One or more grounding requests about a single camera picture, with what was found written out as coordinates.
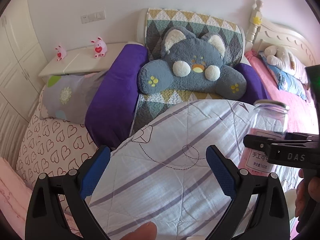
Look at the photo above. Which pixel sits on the small pink rabbit toy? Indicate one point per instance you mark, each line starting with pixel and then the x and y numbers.
pixel 60 53

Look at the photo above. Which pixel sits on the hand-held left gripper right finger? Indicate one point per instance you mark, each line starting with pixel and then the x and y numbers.
pixel 221 173

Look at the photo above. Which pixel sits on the white wall switch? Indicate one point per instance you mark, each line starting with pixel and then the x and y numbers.
pixel 96 16

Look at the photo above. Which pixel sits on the pink bed sheet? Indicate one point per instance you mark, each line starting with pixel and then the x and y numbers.
pixel 282 97

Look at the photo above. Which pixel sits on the white wall socket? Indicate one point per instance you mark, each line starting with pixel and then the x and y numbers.
pixel 84 19

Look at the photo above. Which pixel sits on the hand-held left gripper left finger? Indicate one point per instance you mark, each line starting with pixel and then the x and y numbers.
pixel 97 173

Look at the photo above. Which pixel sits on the clear glass jar cup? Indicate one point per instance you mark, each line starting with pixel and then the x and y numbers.
pixel 265 125

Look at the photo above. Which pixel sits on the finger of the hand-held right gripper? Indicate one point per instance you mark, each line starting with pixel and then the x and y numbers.
pixel 257 142
pixel 296 136

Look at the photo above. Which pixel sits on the white plush dog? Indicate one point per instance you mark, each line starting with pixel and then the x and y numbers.
pixel 277 55

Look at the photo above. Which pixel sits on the large pink rabbit toy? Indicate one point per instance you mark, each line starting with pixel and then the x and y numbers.
pixel 99 47

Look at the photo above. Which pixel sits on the white wardrobe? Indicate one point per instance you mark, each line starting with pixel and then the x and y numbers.
pixel 17 62

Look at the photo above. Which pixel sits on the purple blanket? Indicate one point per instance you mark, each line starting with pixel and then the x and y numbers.
pixel 112 100

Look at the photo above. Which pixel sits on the person's left hand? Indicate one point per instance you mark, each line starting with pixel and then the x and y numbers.
pixel 140 232

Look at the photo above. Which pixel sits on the pink quilted blanket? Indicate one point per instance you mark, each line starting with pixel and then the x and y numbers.
pixel 12 192

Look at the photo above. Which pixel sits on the white nightstand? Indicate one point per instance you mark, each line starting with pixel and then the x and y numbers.
pixel 80 62

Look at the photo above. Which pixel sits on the yellow flower decoration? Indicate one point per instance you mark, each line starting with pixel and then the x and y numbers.
pixel 255 20

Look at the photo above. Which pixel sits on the pink patterned pillow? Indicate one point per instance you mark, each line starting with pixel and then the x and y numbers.
pixel 301 70

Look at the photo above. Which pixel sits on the white striped quilt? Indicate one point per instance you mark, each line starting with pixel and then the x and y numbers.
pixel 170 140

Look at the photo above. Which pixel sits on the grey cat plush cushion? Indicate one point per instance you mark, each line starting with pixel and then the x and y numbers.
pixel 190 72

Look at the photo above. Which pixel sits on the grey flower print pillow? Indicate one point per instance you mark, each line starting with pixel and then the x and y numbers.
pixel 72 97

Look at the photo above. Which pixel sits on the heart pattern pillow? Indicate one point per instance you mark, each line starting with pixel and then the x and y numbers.
pixel 57 142

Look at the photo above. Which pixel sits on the cream carved bed headboard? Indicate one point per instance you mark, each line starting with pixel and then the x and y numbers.
pixel 282 33

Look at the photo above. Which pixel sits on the person's right hand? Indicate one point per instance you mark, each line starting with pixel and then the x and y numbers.
pixel 313 187

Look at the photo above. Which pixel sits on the blue cartoon pillow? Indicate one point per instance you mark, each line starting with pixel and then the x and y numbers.
pixel 287 80

